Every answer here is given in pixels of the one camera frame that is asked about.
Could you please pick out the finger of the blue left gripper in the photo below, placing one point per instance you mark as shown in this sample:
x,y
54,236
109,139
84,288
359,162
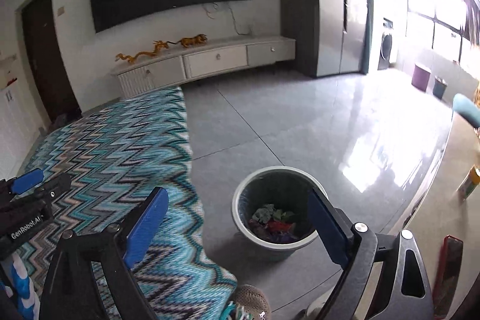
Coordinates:
x,y
26,181

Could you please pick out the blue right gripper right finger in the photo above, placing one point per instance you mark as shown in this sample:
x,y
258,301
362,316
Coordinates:
x,y
333,227

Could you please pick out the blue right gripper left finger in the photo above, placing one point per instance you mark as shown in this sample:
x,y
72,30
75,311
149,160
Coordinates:
x,y
142,224

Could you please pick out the purple plastic bag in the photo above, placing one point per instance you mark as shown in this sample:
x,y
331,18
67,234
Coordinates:
x,y
275,237

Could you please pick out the red snack wrapper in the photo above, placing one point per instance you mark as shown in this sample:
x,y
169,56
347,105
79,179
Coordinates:
x,y
280,227

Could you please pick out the grey round trash bin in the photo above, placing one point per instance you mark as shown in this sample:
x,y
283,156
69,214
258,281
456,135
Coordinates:
x,y
279,193

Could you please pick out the blue white gloved left hand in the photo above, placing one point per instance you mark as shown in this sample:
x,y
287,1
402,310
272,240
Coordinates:
x,y
18,287

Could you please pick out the teal zigzag rug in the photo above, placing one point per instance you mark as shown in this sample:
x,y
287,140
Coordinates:
x,y
115,158

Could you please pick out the beige slipper foot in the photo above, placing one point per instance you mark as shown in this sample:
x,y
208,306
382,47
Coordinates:
x,y
247,302

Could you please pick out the white TV cabinet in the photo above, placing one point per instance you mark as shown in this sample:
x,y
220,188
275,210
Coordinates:
x,y
179,66

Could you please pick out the dark brown entrance door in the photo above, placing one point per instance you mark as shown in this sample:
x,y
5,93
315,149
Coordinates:
x,y
46,62

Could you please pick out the purple stool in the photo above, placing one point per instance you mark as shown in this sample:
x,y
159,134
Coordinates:
x,y
421,77

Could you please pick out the teal small waste bin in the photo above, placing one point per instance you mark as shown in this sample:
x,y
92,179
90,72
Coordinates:
x,y
439,87

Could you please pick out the front-load washing machine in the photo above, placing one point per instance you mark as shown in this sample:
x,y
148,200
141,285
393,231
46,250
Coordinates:
x,y
386,45

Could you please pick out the teal sofa chair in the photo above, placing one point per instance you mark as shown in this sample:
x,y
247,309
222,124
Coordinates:
x,y
466,109

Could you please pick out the golden dragon figurine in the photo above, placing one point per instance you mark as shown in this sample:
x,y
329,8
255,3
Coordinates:
x,y
159,45

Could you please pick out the golden tiger figurine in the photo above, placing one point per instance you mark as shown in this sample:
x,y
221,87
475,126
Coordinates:
x,y
188,42

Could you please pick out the dark blue curtain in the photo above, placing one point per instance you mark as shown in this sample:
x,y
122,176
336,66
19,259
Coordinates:
x,y
368,37

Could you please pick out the grey double-door refrigerator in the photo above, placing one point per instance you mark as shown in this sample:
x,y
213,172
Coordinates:
x,y
326,1

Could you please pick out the white wall cupboards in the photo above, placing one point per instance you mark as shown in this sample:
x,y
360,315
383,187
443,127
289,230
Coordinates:
x,y
20,121

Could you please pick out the red phone with strap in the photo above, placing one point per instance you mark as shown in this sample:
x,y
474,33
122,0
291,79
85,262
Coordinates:
x,y
447,275

